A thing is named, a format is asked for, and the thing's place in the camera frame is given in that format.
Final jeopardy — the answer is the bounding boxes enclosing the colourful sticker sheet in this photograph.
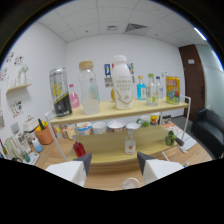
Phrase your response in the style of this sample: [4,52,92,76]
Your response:
[9,100,24,118]

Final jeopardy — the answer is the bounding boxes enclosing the brown door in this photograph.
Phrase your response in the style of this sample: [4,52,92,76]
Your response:
[178,44,206,123]

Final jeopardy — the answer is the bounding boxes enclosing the clear bottle green cap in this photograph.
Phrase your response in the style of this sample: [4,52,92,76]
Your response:
[145,73,159,107]

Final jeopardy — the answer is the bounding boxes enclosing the ceiling light panel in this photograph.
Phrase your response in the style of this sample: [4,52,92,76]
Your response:
[193,27,208,42]

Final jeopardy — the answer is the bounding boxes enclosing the clear bottle blue cap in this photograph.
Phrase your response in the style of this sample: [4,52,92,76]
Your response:
[155,76,165,100]

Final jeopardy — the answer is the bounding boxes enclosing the white bowl blue print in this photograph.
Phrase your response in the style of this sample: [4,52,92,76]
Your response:
[75,121,93,136]

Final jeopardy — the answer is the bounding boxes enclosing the black handled tool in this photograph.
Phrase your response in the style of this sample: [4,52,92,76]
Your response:
[174,136,185,147]

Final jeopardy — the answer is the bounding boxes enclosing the multicolour wall poster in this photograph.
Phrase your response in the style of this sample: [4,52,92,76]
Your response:
[127,62,135,76]

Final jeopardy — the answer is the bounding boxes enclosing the green limes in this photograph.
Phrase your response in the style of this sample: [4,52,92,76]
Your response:
[164,130,178,147]

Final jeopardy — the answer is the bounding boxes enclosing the white bowl red rim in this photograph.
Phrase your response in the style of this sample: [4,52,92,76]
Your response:
[106,119,127,134]

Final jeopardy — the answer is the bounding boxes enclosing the red liquid bottle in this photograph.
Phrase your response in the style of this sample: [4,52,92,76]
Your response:
[72,141,87,158]

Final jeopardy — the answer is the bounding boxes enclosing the green cup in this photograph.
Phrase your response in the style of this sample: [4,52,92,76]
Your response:
[20,149,31,163]

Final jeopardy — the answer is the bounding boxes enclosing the blue wall poster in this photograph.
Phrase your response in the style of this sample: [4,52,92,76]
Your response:
[103,63,113,78]

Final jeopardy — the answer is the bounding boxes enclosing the black armchair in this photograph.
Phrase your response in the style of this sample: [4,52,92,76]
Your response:
[191,108,224,159]

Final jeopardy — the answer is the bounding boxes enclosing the wooden wall shelf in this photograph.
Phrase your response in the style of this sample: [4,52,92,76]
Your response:
[5,82,33,94]

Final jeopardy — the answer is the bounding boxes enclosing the clear bottle red label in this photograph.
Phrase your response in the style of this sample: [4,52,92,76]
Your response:
[124,129,137,156]

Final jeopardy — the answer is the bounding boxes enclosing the white notebook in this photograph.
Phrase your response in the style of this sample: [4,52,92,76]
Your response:
[163,123,198,151]

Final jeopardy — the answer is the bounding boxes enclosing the white figurine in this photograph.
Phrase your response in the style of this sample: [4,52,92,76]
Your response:
[17,64,29,86]

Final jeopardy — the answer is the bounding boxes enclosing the plain white bowl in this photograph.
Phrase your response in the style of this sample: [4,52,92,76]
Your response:
[91,121,108,135]

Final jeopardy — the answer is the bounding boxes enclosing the pink liquid bottle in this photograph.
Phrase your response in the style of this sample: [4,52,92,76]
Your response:
[68,83,81,109]

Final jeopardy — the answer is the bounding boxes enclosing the white milk bottle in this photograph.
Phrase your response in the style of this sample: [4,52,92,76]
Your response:
[112,54,135,110]

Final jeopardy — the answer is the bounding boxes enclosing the light blue bottle yellow cap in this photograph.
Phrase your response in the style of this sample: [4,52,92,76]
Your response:
[136,75,147,101]

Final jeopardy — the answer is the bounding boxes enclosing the white kitchen scale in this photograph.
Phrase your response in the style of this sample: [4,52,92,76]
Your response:
[23,151,40,166]

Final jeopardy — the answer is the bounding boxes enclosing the small white blue jar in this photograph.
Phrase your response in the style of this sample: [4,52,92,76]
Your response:
[31,137,44,154]

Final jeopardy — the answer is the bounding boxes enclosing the wooden two-tier shelf rack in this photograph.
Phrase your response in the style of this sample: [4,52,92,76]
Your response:
[44,95,193,174]

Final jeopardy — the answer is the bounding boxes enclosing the ceiling air vent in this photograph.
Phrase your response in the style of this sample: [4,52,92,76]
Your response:
[124,22,148,34]

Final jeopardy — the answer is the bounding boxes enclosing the small square ceiling vent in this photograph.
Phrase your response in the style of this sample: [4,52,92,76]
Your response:
[106,24,118,33]

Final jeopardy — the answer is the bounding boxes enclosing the orange basket with fruit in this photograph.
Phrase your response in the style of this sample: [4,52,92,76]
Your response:
[34,118,54,146]

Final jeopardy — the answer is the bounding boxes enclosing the large glass bottle cork lid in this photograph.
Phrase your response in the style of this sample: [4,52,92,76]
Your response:
[78,60,101,115]

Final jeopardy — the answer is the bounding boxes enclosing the white green mug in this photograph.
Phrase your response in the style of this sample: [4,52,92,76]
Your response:
[136,115,152,128]

